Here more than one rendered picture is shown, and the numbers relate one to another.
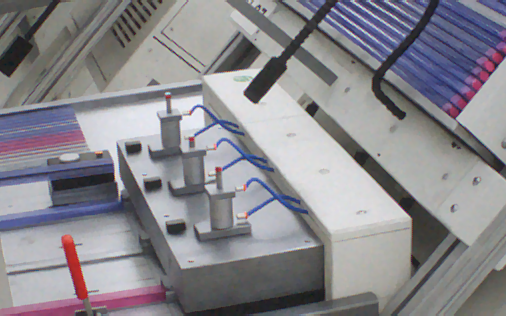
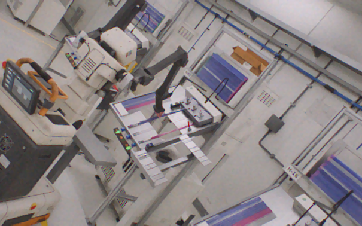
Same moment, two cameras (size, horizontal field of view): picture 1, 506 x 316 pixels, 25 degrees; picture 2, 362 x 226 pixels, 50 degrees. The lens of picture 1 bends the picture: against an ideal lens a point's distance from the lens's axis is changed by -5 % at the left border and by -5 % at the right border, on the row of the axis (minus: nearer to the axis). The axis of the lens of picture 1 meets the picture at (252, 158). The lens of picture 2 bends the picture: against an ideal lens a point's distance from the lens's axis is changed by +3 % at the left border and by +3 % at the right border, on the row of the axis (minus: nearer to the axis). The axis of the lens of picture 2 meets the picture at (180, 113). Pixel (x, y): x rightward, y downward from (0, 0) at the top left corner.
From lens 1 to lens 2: 2.22 m
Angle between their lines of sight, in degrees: 20
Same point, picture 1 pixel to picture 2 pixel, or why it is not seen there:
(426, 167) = (222, 107)
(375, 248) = (218, 117)
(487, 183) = (231, 110)
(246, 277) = (204, 121)
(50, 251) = (176, 118)
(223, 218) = (201, 115)
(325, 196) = (210, 110)
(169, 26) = (155, 57)
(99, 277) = (185, 121)
